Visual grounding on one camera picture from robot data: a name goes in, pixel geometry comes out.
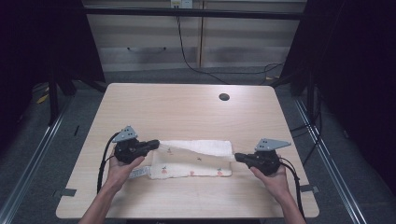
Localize person's left hand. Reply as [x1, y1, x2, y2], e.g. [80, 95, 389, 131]
[103, 148, 146, 193]

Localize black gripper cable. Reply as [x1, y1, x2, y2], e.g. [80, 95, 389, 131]
[277, 156, 306, 220]
[96, 132, 121, 194]

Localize black stand post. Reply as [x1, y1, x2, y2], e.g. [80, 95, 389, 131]
[48, 70, 61, 127]
[305, 69, 316, 119]

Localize black floor cables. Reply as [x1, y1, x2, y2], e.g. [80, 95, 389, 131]
[290, 91, 325, 167]

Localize white wall power outlet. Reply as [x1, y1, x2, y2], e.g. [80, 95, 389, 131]
[170, 0, 194, 9]

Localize black curtain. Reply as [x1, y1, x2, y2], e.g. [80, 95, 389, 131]
[0, 0, 106, 153]
[279, 0, 396, 195]

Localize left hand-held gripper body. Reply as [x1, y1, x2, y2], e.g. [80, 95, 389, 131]
[111, 125, 148, 165]

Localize black wall power cable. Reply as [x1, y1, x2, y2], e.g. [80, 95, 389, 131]
[176, 15, 285, 86]

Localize person's right hand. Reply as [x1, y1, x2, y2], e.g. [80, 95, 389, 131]
[249, 155, 292, 203]

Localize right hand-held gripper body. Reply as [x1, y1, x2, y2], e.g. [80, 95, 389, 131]
[246, 137, 292, 177]

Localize black horizontal frame bar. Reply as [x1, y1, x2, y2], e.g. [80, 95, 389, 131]
[83, 7, 308, 21]

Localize grey tape strip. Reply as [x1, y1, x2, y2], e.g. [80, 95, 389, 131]
[52, 188, 78, 198]
[300, 184, 320, 194]

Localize metal floor rail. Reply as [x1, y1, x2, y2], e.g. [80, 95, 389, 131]
[0, 95, 73, 224]
[293, 97, 369, 224]

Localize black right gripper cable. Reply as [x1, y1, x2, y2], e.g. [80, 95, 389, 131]
[277, 156, 306, 220]

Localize cream printed towel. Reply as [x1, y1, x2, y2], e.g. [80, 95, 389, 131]
[128, 139, 236, 181]

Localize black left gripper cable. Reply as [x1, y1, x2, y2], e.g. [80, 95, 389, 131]
[96, 132, 121, 194]

